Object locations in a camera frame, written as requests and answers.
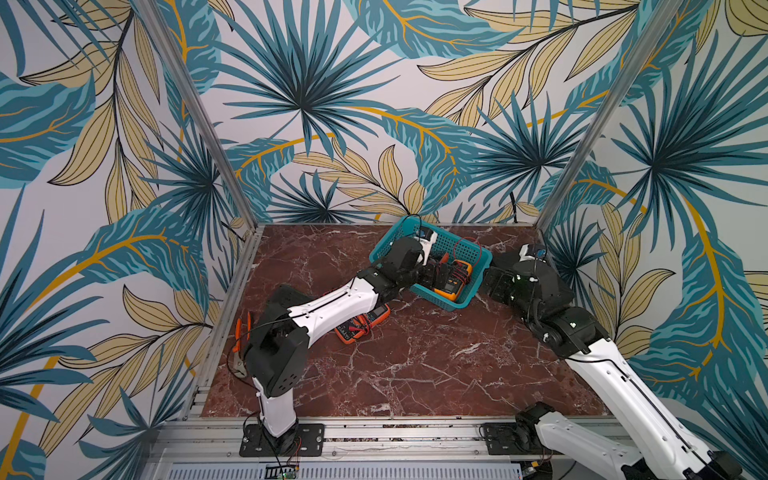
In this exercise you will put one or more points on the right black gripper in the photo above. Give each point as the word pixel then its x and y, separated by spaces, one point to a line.
pixel 501 282

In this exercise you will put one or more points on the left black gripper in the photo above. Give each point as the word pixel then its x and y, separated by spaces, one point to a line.
pixel 440 278

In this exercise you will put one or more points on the yellow orange multimeter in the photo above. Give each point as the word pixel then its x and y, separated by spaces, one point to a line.
pixel 451 278

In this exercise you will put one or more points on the orange red multimeter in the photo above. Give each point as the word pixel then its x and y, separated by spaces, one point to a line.
pixel 357 327

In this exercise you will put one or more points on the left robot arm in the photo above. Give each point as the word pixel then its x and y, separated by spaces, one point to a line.
pixel 276 349

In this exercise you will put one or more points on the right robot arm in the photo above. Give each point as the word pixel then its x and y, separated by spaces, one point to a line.
pixel 662 447

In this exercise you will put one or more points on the teal plastic basket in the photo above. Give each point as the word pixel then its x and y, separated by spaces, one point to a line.
pixel 458 247

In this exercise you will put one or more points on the black case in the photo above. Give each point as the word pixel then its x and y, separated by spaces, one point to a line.
pixel 545 287

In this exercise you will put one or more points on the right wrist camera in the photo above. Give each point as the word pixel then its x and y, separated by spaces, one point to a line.
pixel 533 251

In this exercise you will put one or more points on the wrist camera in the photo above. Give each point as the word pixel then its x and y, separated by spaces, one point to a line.
pixel 427 237
pixel 533 251

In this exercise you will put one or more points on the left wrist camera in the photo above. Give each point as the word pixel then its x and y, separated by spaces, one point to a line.
pixel 427 237

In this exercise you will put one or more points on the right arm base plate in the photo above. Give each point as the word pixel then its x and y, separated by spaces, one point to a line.
pixel 511 438

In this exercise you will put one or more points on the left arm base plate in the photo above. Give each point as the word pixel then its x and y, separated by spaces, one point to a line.
pixel 302 440

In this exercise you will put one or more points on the orange handled pliers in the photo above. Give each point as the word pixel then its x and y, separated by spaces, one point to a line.
pixel 243 327

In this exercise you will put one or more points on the aluminium front rail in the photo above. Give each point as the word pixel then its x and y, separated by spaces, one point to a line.
pixel 353 448

